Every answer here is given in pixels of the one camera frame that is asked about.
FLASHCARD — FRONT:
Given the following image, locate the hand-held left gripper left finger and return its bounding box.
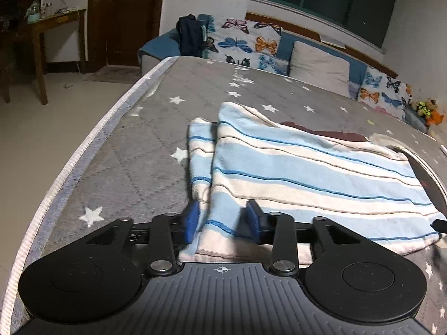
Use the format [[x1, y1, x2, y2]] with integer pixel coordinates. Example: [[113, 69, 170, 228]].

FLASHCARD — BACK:
[[85, 200, 202, 277]]

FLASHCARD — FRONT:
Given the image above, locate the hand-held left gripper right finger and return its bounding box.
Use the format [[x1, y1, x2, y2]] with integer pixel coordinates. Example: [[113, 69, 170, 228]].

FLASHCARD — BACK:
[[245, 199, 364, 277]]

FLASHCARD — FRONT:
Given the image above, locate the blue white striped shirt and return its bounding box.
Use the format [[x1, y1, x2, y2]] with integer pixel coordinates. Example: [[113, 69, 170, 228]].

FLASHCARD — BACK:
[[178, 102, 442, 265]]

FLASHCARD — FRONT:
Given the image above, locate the grey star-print quilted cover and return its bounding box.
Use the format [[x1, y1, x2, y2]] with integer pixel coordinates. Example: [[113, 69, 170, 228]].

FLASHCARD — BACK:
[[0, 56, 447, 335]]

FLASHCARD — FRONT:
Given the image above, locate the orange plush toy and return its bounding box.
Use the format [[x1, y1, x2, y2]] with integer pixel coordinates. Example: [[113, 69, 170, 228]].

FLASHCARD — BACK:
[[424, 110, 445, 127]]

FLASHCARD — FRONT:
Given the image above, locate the plush bear with green vest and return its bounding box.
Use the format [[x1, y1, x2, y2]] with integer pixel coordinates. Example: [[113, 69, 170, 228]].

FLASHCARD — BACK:
[[412, 98, 438, 119]]

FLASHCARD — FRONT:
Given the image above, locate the small butterfly print pillow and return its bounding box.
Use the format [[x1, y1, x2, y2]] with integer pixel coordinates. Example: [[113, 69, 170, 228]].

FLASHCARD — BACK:
[[356, 66, 413, 123]]

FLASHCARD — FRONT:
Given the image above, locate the brown doormat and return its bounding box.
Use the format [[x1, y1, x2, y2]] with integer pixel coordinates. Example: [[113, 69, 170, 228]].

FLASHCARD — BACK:
[[84, 68, 141, 85]]

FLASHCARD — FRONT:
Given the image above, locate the grey pillow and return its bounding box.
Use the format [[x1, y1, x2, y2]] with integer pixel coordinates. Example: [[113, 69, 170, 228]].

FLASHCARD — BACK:
[[289, 40, 351, 97]]

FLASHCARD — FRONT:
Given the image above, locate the large butterfly print pillow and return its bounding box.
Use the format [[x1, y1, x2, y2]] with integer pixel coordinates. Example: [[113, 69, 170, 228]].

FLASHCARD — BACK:
[[197, 15, 283, 76]]

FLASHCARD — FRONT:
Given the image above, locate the blue sofa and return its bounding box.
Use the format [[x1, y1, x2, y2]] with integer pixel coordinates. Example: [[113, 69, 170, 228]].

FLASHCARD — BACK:
[[137, 11, 431, 134]]

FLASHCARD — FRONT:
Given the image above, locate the dark backpack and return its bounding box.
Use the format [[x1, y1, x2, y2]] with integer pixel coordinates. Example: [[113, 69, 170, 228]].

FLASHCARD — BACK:
[[176, 15, 207, 58]]

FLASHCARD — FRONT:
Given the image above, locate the flat book on sill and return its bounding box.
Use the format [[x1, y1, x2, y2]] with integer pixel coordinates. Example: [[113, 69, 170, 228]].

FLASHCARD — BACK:
[[319, 34, 347, 48]]

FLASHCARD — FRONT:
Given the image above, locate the brown wooden door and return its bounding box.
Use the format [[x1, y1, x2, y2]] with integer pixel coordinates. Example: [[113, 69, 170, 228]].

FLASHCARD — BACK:
[[87, 0, 167, 75]]

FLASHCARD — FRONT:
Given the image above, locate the wooden desk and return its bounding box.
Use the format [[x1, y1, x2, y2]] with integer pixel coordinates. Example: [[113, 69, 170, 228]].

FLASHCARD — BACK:
[[13, 7, 87, 106]]

